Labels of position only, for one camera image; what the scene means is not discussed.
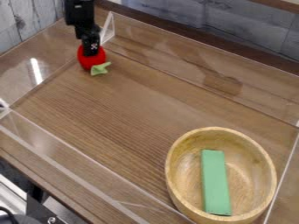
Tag red felt fruit green leaf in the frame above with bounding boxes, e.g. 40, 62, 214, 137
78, 45, 111, 76

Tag wooden oval bowl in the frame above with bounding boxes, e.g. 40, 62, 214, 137
165, 127, 277, 224

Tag clear acrylic tray enclosure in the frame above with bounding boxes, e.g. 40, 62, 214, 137
0, 10, 299, 224

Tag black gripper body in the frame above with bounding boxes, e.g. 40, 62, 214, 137
63, 0, 100, 39

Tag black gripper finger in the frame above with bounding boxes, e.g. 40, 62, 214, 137
82, 33, 100, 57

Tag black clamp with cable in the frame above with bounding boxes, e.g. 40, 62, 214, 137
0, 193, 64, 224

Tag green rectangular block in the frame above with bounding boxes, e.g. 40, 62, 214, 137
201, 150, 233, 216

